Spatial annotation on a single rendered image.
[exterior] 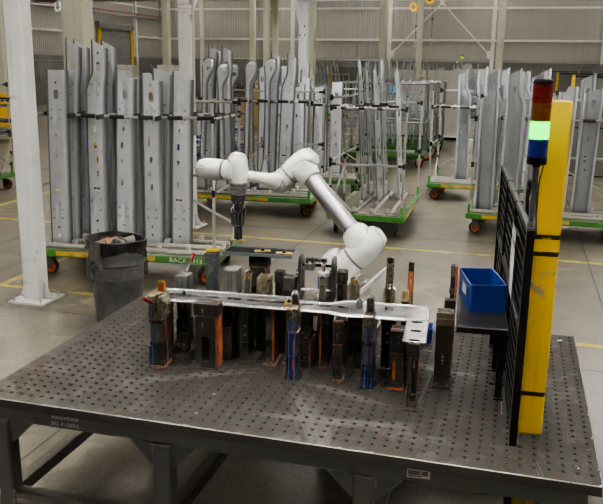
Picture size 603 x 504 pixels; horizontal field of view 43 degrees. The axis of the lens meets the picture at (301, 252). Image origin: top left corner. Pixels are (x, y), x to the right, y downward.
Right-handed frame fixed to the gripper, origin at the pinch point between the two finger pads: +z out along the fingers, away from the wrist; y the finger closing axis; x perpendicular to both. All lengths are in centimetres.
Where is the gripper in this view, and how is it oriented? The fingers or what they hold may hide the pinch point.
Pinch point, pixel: (238, 232)
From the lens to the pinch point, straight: 404.2
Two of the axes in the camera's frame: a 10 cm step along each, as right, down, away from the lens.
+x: 8.5, 1.4, -5.1
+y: -5.3, 1.9, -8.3
